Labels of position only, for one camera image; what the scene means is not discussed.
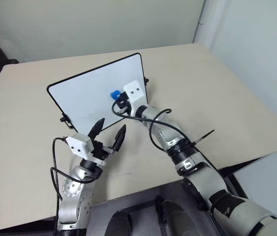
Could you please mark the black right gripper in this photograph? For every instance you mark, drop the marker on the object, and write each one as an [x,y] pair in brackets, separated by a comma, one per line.
[125,107]

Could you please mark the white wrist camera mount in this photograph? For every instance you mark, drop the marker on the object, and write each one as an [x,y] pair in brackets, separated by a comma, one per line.
[79,145]
[134,93]

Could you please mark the white wall conduit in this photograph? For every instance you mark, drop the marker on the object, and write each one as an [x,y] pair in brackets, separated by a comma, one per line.
[202,29]

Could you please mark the black whiteboard stand clip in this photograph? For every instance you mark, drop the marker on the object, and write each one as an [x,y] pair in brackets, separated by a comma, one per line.
[65,121]
[146,80]

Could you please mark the black zip tie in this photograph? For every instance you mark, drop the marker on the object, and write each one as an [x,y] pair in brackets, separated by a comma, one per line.
[203,137]

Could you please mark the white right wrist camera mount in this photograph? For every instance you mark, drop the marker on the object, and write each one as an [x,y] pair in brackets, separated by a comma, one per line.
[134,93]

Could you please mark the black table frame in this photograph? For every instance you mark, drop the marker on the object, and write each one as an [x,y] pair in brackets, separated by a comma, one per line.
[236,170]

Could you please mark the black framed whiteboard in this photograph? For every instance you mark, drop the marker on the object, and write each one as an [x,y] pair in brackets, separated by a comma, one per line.
[89,98]

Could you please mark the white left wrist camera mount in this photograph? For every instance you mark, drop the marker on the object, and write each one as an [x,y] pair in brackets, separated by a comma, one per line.
[79,145]

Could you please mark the blue cap object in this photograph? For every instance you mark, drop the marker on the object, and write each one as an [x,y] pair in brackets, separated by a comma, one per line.
[115,94]

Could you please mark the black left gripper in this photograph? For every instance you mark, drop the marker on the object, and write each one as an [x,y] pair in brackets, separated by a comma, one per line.
[100,151]

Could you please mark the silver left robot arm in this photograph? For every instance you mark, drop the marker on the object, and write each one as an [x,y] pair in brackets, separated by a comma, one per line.
[72,189]

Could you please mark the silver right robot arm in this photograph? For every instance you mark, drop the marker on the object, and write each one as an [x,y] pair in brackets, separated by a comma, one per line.
[202,172]

